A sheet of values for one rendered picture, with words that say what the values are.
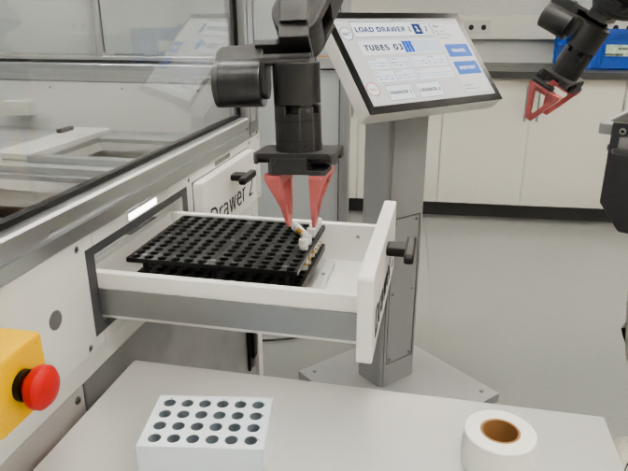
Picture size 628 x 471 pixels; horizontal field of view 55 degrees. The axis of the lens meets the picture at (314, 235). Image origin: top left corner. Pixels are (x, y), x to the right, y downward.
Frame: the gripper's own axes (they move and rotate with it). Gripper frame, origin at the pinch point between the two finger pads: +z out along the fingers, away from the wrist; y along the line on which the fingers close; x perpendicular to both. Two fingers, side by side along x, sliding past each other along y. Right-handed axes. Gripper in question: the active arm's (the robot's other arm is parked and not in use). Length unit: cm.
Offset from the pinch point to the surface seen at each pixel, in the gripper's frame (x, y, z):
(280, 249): -0.5, -2.9, 3.9
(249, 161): 43.0, -21.1, 0.8
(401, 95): 88, 6, -8
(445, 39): 115, 17, -22
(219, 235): 3.0, -12.7, 3.5
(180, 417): -22.1, -8.5, 15.5
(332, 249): 12.9, 1.4, 8.5
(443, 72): 105, 17, -13
